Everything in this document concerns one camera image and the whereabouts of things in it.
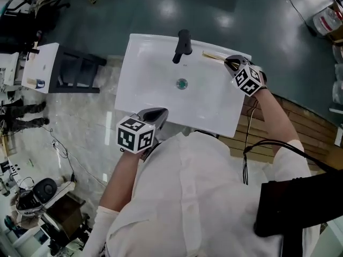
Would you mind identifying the person's right forearm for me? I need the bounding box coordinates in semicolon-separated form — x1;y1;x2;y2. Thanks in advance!
252;88;301;155

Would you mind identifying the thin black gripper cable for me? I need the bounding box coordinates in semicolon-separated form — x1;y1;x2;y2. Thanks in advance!
242;100;260;185

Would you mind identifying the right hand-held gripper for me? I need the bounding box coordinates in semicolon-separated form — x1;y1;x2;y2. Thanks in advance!
223;54;268;98

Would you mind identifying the black shoulder bag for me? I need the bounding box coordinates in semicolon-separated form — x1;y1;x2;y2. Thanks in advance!
253;170;343;238

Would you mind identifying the white ceramic sink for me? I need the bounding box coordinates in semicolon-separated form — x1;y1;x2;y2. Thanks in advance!
114;33;252;138

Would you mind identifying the white headset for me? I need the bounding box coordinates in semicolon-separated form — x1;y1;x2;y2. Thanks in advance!
14;190;45;217

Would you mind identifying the person's white shirt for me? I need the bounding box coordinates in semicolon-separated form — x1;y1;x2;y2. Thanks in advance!
87;131;322;257

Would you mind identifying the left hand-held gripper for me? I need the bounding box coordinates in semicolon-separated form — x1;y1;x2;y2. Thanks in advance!
116;107;170;162

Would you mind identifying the brown wooden crate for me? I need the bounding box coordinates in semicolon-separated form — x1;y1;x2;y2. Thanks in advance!
44;191;87;241

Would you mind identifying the person's left forearm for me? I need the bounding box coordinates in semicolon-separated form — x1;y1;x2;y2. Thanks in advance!
99;149;143;214

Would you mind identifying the brown and black brush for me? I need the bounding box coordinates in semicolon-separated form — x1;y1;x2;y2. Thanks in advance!
27;40;41;55

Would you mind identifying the black office chair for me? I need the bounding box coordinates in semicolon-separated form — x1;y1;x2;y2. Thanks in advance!
0;0;71;47

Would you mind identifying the brown cardboard box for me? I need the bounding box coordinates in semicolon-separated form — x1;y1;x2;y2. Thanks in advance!
325;1;343;43

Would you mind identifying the thin black floor cable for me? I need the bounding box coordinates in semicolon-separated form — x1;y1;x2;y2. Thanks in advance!
49;128;108;190

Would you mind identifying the blue and tan roll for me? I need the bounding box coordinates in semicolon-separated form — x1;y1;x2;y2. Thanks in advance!
26;77;46;89

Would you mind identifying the black faucet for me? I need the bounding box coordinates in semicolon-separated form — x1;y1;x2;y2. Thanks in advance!
171;29;192;65

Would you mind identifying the black round device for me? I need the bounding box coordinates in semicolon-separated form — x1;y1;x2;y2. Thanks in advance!
32;178;58;203

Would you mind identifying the white side table black frame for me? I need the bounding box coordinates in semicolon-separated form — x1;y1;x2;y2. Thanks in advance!
20;42;108;94

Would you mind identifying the wooden slat pallet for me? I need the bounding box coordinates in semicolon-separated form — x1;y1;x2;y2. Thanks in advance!
229;92;339;171

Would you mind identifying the wrapped water bottle pack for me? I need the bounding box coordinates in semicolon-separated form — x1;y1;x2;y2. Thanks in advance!
311;5;343;36

